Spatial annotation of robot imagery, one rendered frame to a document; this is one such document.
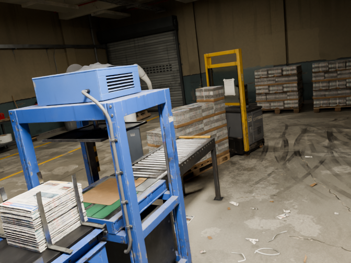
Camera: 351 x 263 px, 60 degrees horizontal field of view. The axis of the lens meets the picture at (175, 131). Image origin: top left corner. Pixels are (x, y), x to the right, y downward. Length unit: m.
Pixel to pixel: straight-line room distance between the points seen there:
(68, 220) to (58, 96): 0.82
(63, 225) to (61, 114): 0.68
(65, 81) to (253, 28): 9.18
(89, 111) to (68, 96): 0.30
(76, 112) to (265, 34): 9.27
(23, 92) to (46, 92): 8.44
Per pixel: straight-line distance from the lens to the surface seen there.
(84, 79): 2.02
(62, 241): 1.98
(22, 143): 2.43
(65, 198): 1.97
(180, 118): 4.39
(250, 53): 10.86
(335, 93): 8.98
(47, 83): 2.27
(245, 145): 5.45
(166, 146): 2.35
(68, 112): 2.01
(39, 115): 2.21
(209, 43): 11.29
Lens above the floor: 1.70
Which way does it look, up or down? 12 degrees down
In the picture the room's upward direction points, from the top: 7 degrees counter-clockwise
